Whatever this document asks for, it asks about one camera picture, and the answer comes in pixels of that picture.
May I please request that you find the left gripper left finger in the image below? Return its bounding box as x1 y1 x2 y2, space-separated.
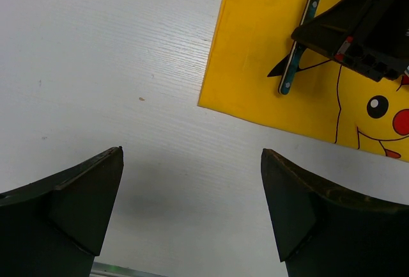
1 146 123 276

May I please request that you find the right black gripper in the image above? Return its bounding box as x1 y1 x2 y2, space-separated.
291 0 408 82

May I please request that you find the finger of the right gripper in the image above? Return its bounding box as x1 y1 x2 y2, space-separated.
267 54 330 77

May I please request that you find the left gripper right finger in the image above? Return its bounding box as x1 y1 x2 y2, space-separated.
261 149 408 276

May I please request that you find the fork with green handle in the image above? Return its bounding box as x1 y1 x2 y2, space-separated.
276 0 327 96

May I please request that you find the yellow Pikachu cloth placemat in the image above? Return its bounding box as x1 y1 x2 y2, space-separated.
199 0 408 161

